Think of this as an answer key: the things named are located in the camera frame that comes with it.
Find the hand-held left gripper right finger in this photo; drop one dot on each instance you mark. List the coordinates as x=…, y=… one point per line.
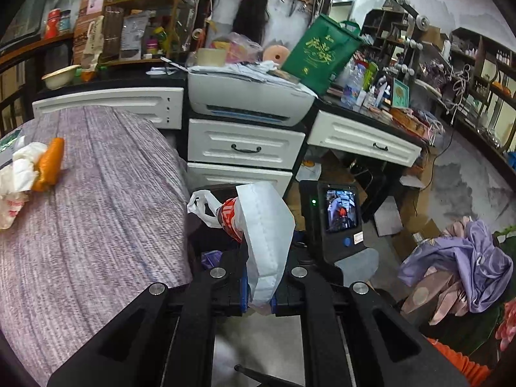
x=275, y=305

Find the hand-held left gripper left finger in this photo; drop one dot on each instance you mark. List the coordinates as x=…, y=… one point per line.
x=243, y=294

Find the white embossed paper bag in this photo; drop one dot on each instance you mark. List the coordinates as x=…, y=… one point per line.
x=266, y=229

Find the person's right forearm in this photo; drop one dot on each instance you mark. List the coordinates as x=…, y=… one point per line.
x=459, y=365

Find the grey board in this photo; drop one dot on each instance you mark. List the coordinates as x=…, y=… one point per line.
x=387, y=217

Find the white red plastic bag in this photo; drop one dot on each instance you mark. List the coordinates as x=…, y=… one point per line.
x=227, y=219

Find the cardboard box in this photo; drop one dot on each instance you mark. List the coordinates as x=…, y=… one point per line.
x=415, y=229

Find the pink floral cloth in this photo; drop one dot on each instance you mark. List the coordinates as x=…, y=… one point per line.
x=431, y=296

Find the white printer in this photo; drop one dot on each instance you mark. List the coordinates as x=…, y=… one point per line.
x=250, y=98

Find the clear water bottle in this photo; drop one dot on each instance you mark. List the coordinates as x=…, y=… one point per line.
x=354, y=84

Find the teal framed picture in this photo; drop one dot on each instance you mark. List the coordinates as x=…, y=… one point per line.
x=400, y=93

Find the purple cloth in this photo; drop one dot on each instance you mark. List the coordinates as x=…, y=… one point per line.
x=471, y=258

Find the stack of papers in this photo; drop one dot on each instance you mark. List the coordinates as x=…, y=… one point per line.
x=242, y=70

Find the green tote bag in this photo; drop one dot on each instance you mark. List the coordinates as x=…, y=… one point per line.
x=318, y=54

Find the pink foam roll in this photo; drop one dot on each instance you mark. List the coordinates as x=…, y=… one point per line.
x=276, y=54

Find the pink plastic bag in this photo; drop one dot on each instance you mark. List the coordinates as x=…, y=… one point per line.
x=240, y=46

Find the pink artificial flower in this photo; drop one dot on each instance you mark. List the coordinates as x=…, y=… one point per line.
x=507, y=326

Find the vanity mirror with bulbs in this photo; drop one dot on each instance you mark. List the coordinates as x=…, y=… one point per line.
x=342, y=8

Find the black wig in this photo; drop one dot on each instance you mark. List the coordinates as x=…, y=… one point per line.
x=250, y=14

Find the black shelf unit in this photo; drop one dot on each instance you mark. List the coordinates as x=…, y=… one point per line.
x=483, y=72

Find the white drawer front with screws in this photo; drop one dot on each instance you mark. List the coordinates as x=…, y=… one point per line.
x=105, y=103

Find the cream red printed wrapper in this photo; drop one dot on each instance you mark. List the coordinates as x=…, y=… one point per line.
x=10, y=211

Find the white crumpled tissue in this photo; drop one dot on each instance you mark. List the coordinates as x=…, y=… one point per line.
x=22, y=169

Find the silver pouch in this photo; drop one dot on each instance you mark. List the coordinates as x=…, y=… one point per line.
x=135, y=34

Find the orange snack packet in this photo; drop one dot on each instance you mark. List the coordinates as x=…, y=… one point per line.
x=88, y=74

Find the dark rolled bamboo mat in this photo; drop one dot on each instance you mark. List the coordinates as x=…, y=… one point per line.
x=112, y=36

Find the cream bowl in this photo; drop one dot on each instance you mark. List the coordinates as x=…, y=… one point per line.
x=60, y=77

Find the brown paper package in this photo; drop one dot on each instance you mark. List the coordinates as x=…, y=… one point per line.
x=90, y=40

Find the black wooden railing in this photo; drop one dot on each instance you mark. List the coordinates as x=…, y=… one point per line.
x=12, y=100

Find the red can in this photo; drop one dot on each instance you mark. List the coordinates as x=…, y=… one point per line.
x=51, y=24

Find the wooden wall shelf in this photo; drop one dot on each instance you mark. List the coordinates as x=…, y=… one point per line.
x=36, y=46

